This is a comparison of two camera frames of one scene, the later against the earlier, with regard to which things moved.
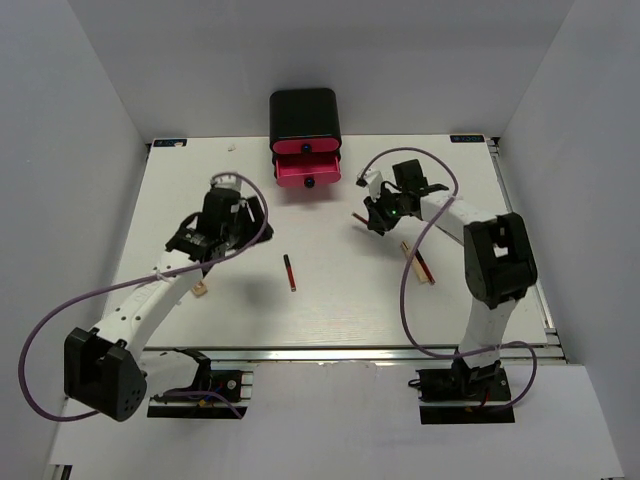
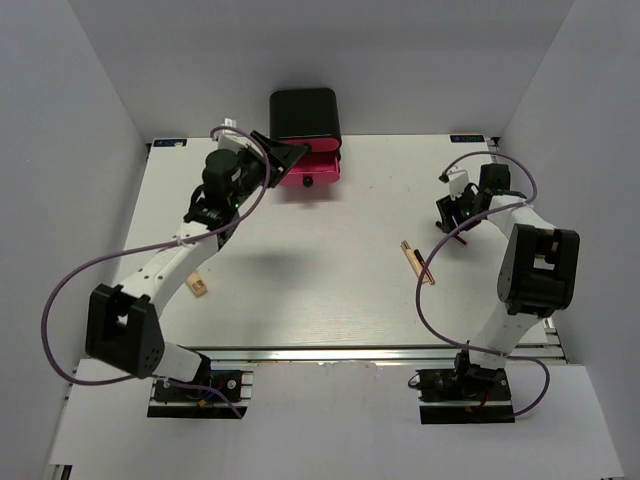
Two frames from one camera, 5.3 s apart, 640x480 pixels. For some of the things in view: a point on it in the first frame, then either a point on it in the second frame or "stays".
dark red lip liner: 425,266 stays
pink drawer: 305,145 stays
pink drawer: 308,171 stays
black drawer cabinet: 304,114 stays
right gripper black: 383,223 to 447,207
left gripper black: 257,214 to 277,162
